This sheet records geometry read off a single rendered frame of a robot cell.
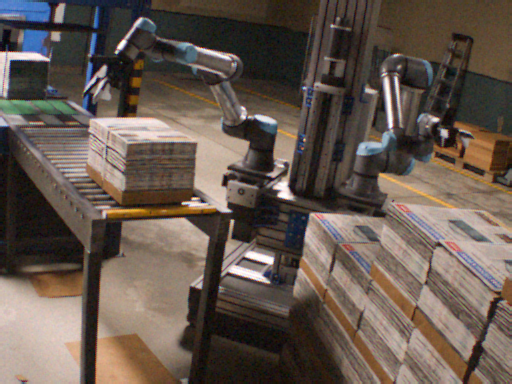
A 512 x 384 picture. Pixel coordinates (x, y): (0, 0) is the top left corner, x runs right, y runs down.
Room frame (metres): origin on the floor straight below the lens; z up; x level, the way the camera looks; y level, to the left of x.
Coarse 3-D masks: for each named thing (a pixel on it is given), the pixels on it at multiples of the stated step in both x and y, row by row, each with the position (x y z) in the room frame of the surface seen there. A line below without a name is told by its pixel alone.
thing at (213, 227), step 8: (200, 192) 2.30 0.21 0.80; (208, 200) 2.22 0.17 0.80; (224, 208) 2.16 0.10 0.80; (208, 216) 2.17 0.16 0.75; (216, 216) 2.13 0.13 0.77; (224, 216) 2.13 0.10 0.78; (192, 224) 2.26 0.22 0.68; (200, 224) 2.21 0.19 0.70; (208, 224) 2.17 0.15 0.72; (216, 224) 2.13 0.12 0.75; (224, 224) 2.13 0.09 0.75; (208, 232) 2.16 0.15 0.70; (216, 232) 2.12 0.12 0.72; (224, 232) 2.13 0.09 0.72; (216, 240) 2.12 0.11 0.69; (224, 240) 2.14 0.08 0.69
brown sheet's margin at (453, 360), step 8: (416, 312) 1.38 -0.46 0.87; (416, 320) 1.37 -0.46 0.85; (424, 320) 1.33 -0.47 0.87; (424, 328) 1.32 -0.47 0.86; (432, 328) 1.29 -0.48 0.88; (424, 336) 1.31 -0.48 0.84; (432, 336) 1.28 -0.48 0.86; (440, 336) 1.25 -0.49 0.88; (432, 344) 1.27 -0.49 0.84; (440, 344) 1.24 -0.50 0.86; (448, 344) 1.21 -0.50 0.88; (440, 352) 1.23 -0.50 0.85; (448, 352) 1.19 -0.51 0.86; (448, 360) 1.18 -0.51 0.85; (456, 360) 1.16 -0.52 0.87; (456, 368) 1.15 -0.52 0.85; (464, 368) 1.12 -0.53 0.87; (472, 368) 1.11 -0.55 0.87; (464, 376) 1.11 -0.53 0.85
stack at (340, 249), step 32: (320, 224) 2.10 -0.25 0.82; (352, 224) 2.15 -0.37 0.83; (320, 256) 2.03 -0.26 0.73; (352, 256) 1.82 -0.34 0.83; (352, 288) 1.77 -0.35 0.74; (320, 320) 1.91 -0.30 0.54; (352, 320) 1.69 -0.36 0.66; (384, 320) 1.53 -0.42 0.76; (288, 352) 2.14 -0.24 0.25; (320, 352) 1.86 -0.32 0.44; (352, 352) 1.64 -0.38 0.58; (384, 352) 1.47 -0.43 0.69; (416, 352) 1.33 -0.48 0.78
